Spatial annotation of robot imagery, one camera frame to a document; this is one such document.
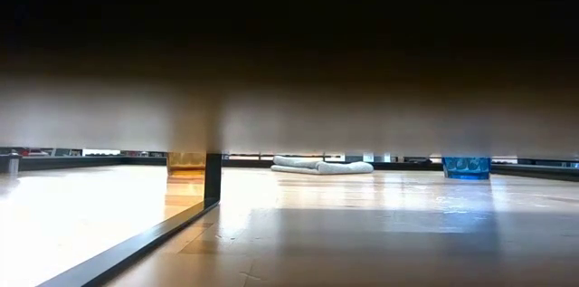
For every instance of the folded grey towel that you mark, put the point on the folded grey towel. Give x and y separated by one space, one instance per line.
325 167

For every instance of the black metal shelf frame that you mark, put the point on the black metal shelf frame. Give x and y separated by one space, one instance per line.
212 178

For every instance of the grey metal post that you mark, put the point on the grey metal post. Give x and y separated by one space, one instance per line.
14 165

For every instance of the amber glass cup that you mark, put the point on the amber glass cup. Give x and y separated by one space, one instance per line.
185 162

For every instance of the red background object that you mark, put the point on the red background object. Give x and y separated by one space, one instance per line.
31 152

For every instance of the wooden shelf board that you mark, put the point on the wooden shelf board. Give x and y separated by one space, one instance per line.
289 97

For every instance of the black table border rail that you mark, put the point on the black table border rail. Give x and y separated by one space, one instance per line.
90 161

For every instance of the blue textured glass cup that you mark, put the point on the blue textured glass cup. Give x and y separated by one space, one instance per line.
466 168

